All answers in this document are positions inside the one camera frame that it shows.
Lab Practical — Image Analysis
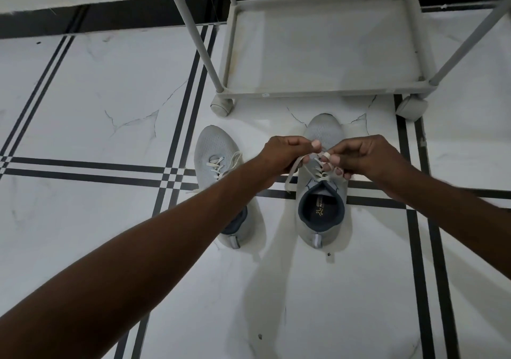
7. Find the person's right hand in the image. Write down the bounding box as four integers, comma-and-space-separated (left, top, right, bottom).
319, 135, 405, 190

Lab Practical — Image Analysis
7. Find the person's left hand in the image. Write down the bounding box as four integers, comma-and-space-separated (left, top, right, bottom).
257, 135, 322, 186

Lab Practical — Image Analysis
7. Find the white shoelace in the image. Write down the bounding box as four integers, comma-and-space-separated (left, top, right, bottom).
186, 151, 244, 194
284, 147, 341, 194

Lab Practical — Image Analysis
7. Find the person's right forearm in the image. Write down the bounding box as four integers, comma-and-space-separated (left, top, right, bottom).
377, 162, 511, 282

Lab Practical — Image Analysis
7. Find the person's left forearm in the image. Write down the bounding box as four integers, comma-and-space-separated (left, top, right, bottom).
0, 157, 277, 359

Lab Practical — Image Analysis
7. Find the grey knit sneaker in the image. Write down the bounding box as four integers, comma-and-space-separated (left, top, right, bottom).
193, 125, 262, 251
295, 113, 349, 250

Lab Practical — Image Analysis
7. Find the grey caster wheel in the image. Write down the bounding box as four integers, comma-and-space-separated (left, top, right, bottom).
211, 93, 234, 117
395, 95, 428, 122

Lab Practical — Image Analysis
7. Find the grey rolling shelf rack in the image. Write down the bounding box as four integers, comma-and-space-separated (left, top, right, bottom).
160, 0, 511, 99

